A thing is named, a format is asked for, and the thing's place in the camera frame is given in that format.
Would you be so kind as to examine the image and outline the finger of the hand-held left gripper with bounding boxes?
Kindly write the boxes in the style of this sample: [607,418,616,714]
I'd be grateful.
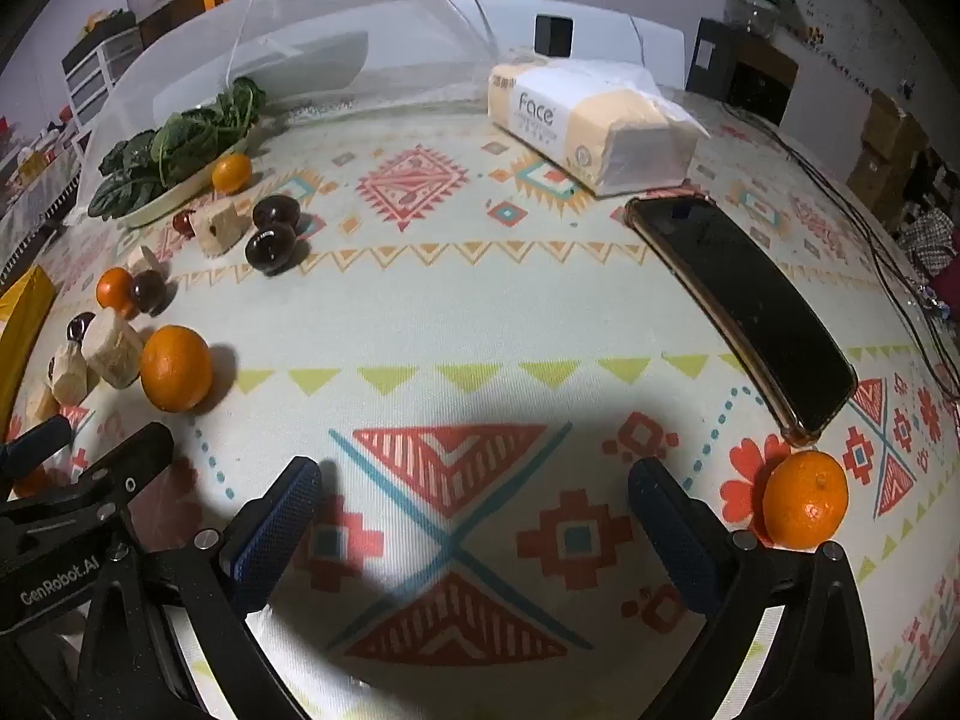
[0,414,74,482]
[0,422,175,522]

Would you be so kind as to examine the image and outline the black water dispenser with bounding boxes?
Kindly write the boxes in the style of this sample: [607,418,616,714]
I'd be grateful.
[686,15,800,128]

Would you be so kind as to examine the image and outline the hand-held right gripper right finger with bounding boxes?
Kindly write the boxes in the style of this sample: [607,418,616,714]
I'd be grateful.
[628,457,877,720]

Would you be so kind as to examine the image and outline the black smartphone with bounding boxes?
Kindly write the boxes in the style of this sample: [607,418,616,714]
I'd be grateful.
[624,195,858,447]

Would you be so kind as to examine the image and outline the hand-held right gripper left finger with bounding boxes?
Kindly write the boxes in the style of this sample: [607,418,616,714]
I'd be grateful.
[75,456,325,720]

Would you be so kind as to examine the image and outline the white foam board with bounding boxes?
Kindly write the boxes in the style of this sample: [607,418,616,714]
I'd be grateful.
[442,0,687,87]

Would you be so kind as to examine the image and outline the small round kumquat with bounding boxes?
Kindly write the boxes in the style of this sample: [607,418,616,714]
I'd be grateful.
[211,153,253,194]

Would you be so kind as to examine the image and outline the white mesh food cover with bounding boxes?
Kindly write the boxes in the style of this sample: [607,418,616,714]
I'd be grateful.
[75,0,500,188]

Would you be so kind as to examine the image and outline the stack of cardboard boxes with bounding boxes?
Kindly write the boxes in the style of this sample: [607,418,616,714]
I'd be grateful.
[847,86,931,233]

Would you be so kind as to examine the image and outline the green spinach leaves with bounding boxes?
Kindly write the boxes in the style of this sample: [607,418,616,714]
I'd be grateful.
[88,77,267,220]

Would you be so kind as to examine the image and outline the pile of clothes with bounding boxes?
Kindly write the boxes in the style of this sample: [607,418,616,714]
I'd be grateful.
[896,206,960,293]

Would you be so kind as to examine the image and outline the patterned tablecloth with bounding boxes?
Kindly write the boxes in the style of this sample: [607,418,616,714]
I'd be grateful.
[0,82,960,720]

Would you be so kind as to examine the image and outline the black cable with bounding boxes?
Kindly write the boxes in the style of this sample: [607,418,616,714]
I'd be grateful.
[720,105,960,421]

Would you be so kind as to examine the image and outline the tissue pack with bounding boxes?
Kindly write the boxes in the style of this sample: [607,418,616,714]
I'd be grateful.
[487,49,712,197]

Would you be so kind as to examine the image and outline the pale oval plate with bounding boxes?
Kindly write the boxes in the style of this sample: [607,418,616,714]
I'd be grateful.
[116,142,252,230]

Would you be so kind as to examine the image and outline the cloth-covered side table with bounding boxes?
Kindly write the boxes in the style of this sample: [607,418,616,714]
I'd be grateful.
[0,112,83,256]

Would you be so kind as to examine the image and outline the tangerine with green stem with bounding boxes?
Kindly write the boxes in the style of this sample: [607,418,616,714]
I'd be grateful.
[763,450,850,550]

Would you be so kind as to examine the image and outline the large orange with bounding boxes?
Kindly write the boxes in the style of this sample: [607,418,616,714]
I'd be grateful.
[140,325,215,413]

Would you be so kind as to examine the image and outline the artificial flowers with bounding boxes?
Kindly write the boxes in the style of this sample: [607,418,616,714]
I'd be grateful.
[81,9,136,35]

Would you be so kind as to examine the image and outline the yellow packet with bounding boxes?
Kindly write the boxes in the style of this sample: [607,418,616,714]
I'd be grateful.
[0,266,57,428]

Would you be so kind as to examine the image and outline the plastic drawer unit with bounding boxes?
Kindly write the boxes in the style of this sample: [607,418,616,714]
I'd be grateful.
[60,11,143,128]

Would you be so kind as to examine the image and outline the small black box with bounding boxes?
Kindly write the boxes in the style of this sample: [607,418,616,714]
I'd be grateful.
[534,13,575,57]

